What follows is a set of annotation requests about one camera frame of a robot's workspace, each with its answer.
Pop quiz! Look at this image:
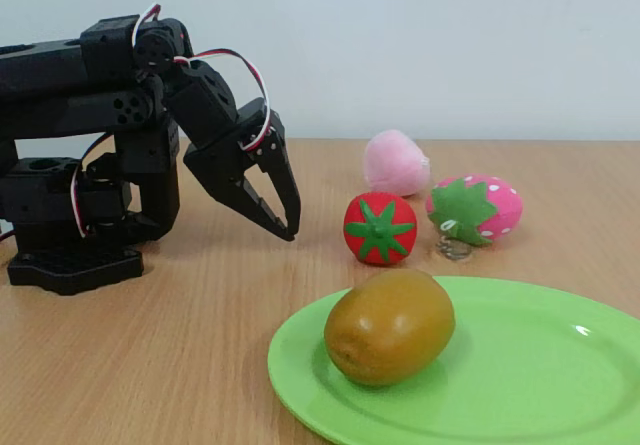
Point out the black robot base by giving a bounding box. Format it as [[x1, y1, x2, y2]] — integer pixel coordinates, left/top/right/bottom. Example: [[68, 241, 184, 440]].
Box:
[[0, 157, 146, 297]]

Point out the pink strawberry toy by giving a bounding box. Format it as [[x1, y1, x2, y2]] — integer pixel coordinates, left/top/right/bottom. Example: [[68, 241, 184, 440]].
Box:
[[424, 173, 524, 249]]

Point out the green oval plate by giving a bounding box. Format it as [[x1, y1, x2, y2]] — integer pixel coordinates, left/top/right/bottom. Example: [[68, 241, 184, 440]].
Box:
[[267, 275, 640, 445]]

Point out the light pink plush peach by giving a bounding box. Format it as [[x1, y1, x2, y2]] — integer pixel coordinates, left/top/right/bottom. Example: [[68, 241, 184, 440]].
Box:
[[362, 128, 431, 198]]

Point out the brown kiwi toy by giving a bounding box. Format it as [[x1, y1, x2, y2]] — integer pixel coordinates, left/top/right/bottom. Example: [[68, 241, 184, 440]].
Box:
[[323, 266, 457, 387]]

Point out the white red servo cable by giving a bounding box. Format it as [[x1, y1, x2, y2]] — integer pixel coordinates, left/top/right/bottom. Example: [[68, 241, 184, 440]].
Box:
[[131, 3, 164, 71], [69, 132, 112, 239], [173, 48, 274, 152]]

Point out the metal key ring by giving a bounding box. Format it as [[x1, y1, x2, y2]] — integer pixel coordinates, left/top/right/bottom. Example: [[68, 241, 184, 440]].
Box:
[[433, 234, 474, 262]]

